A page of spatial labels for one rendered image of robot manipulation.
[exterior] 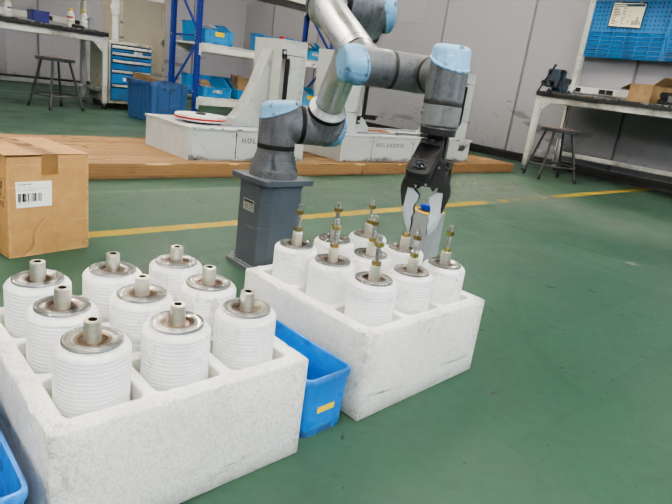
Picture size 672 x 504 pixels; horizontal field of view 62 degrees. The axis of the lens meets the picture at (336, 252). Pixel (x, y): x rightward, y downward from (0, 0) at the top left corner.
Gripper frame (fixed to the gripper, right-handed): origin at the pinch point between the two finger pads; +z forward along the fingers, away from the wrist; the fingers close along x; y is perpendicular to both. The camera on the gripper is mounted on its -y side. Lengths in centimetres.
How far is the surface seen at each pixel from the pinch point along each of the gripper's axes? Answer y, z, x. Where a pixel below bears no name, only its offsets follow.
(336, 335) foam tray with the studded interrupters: -16.5, 20.1, 9.2
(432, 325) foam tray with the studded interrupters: -2.9, 18.8, -6.8
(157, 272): -31, 11, 40
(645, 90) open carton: 460, -52, -97
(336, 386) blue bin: -24.7, 25.8, 5.4
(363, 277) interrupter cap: -10.7, 9.4, 7.1
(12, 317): -52, 15, 50
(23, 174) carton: 8, 10, 114
